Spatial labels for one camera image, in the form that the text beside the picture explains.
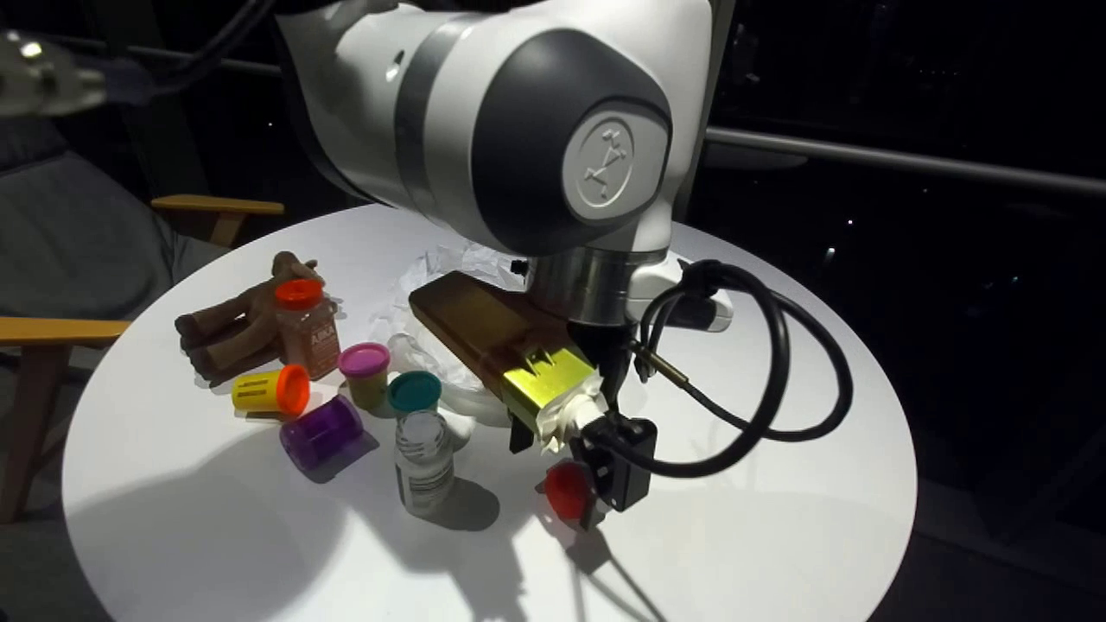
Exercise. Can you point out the yellow tub orange lid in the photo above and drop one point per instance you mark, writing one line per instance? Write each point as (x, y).
(274, 390)

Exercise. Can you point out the white round table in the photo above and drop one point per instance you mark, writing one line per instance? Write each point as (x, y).
(187, 512)

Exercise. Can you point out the brown jar red lid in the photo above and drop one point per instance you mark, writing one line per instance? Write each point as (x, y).
(306, 319)

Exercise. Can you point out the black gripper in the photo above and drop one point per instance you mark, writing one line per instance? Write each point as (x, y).
(613, 449)

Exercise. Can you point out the yellow tub teal lid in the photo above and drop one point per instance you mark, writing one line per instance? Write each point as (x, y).
(411, 390)

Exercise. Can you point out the grey chair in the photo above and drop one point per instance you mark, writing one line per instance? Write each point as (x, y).
(78, 261)

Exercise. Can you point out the metal window railing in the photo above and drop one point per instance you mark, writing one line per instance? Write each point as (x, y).
(903, 159)

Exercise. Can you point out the purple plastic container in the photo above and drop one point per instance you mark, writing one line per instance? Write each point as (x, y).
(326, 439)

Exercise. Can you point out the small red lid tub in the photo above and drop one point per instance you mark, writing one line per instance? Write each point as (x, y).
(568, 492)

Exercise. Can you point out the yellow tub magenta lid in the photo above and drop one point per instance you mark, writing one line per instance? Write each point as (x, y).
(364, 370)

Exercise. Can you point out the white bottle blue label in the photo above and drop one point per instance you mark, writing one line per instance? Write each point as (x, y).
(424, 464)

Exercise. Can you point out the brown plush moose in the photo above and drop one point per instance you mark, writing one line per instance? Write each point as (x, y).
(240, 333)

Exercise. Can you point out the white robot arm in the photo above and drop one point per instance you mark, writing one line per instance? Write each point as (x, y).
(558, 131)

